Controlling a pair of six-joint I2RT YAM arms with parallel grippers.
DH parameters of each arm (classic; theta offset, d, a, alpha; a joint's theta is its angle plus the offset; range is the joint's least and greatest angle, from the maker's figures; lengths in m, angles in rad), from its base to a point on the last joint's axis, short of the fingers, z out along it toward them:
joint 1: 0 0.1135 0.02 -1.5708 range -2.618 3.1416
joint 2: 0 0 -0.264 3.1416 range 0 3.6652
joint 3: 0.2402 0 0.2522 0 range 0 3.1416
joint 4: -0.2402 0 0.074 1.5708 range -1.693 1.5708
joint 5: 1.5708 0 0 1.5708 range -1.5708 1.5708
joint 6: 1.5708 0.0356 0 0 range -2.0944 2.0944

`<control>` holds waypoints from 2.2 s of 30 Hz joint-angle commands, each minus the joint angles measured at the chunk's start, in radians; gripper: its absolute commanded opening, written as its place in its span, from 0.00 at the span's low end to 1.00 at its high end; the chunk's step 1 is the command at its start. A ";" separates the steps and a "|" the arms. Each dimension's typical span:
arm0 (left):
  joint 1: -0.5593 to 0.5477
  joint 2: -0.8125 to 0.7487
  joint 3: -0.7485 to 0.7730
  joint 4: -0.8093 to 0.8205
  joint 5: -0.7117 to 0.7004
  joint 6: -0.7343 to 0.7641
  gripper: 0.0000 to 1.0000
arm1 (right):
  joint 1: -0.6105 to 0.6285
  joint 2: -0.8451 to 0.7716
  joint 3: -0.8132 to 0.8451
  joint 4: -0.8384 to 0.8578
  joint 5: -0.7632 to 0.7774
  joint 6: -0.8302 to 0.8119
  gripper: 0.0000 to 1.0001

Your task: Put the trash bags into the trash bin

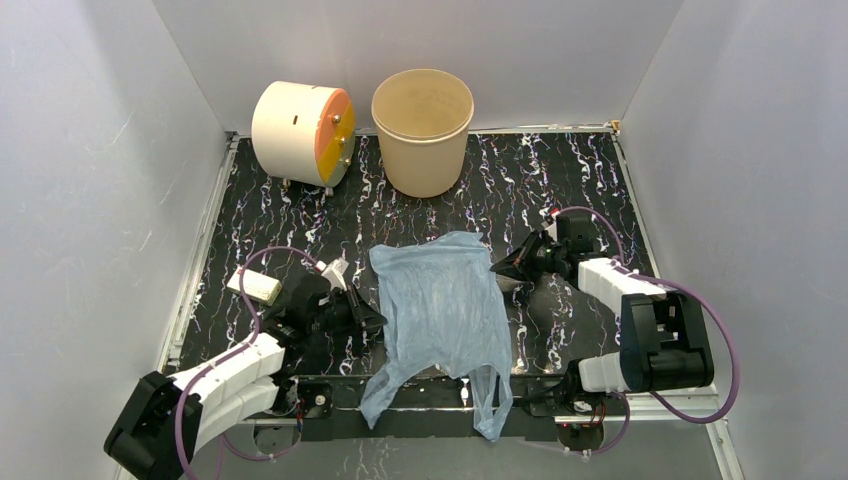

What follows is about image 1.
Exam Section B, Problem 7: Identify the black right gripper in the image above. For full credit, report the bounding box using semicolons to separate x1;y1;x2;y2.
491;228;566;285

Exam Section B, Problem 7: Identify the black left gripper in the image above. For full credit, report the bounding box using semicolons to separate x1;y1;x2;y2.
309;283;388;337

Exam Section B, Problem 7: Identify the translucent blue plastic trash bag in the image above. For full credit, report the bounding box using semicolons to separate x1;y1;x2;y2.
360;231;513;442

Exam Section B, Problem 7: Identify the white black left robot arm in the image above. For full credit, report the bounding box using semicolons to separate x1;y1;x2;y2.
104;274;385;479

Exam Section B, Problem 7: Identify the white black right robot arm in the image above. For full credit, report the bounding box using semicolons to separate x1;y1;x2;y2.
360;207;714;424

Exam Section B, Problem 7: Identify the white trash bag box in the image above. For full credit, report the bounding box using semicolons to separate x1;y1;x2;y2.
226;267;282;306

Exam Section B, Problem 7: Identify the beige round trash bin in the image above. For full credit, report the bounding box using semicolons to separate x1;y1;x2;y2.
371;69;475;198

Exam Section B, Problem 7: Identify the white cylinder with orange face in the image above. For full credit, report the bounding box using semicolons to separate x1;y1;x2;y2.
251;81;356;189

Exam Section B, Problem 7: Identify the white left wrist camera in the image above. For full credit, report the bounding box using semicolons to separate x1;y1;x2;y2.
316;257;349;291

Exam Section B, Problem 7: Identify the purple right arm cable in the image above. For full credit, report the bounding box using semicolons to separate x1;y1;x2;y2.
549;206;742;425

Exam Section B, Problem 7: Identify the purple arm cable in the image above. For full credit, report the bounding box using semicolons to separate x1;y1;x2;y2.
549;206;742;425
173;246;326;480

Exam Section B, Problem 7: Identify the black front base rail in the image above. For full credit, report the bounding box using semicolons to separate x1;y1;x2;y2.
248;374;626;451

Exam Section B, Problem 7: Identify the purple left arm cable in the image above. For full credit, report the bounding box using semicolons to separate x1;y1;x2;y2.
173;246;326;480

